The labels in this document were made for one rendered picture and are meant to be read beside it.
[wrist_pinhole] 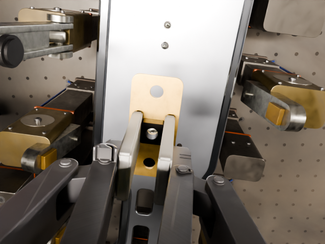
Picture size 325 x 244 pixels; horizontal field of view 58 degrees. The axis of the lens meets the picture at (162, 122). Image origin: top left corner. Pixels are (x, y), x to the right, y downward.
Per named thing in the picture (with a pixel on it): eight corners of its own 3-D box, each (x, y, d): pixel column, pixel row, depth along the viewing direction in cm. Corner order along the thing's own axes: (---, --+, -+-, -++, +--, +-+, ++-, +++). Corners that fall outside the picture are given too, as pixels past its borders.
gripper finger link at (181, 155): (168, 190, 14) (230, 198, 14) (171, 144, 19) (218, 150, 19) (165, 215, 15) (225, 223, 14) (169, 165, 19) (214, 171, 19)
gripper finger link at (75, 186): (110, 209, 15) (49, 203, 15) (124, 160, 19) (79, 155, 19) (111, 183, 14) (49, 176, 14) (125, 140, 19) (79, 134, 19)
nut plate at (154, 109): (170, 176, 24) (170, 185, 23) (125, 171, 24) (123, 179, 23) (184, 78, 21) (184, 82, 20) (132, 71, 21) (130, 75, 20)
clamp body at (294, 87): (270, 82, 77) (340, 134, 44) (225, 75, 77) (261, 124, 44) (277, 56, 74) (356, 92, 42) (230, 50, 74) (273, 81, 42)
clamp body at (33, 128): (105, 102, 81) (50, 173, 46) (66, 97, 81) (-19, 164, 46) (106, 79, 78) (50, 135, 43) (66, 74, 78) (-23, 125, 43)
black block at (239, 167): (242, 126, 81) (275, 186, 54) (206, 121, 81) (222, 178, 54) (246, 108, 79) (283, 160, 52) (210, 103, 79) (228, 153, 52)
